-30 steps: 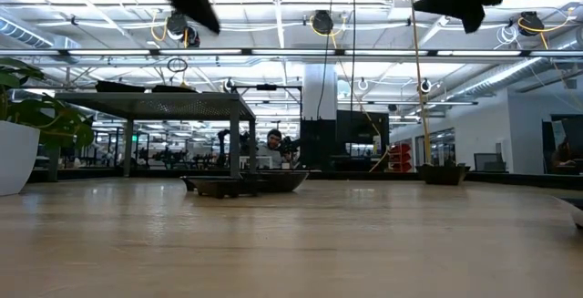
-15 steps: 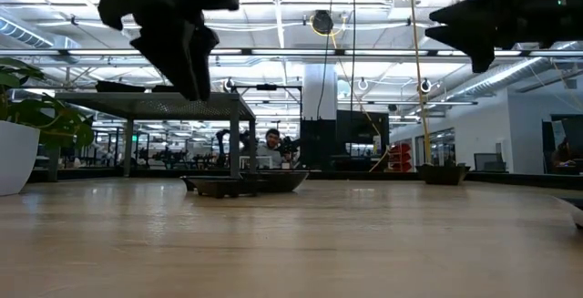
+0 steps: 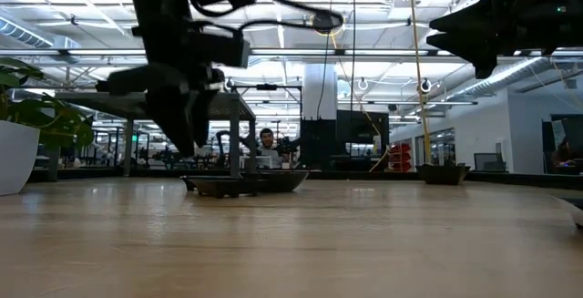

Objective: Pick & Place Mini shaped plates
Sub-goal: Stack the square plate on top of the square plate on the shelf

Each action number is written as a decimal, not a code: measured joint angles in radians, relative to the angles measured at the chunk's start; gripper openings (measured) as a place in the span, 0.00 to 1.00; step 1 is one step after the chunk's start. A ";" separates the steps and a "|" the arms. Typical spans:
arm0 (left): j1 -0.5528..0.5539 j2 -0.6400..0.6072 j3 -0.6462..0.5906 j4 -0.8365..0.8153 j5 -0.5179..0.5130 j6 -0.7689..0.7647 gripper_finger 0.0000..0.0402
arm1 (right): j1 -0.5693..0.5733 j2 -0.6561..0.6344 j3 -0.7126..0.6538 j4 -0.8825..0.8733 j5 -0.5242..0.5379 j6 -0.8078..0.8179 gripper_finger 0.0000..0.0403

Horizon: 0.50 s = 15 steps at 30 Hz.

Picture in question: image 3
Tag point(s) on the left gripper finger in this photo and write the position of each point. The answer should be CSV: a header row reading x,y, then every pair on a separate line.
x,y
205,111
175,120

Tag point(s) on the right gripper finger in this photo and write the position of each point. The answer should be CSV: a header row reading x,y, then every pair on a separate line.
x,y
478,47
478,15

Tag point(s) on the black wavy-edged square plate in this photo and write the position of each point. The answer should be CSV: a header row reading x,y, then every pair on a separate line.
x,y
101,87
442,175

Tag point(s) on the small black square plate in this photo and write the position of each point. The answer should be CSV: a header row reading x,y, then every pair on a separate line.
x,y
218,188

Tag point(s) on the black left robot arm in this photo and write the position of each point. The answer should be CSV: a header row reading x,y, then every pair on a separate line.
x,y
155,2

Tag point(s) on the black background robot arm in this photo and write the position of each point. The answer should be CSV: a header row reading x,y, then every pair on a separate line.
x,y
225,143
287,145

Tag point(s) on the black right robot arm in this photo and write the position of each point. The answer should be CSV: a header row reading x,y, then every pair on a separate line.
x,y
577,20

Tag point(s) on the grey perforated metal shelf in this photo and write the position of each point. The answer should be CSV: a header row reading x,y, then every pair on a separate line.
x,y
237,106

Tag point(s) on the person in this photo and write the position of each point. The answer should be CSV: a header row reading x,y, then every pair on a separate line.
x,y
565,154
268,139

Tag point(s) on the grey monitor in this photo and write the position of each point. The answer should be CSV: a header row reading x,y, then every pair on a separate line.
x,y
489,162

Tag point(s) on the tall black cabinet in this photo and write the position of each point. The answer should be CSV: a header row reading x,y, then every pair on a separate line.
x,y
316,145

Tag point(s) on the red bin stack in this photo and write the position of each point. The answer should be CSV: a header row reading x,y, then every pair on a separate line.
x,y
401,157

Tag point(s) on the large black monitor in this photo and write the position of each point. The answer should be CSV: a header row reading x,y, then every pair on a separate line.
x,y
360,127

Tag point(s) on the green plant in white pot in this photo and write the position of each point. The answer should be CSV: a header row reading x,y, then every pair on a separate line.
x,y
18,161

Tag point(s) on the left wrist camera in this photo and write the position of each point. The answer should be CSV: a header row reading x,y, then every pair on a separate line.
x,y
223,49

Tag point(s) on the black aluminium table frame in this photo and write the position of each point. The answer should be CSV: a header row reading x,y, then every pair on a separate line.
x,y
364,175

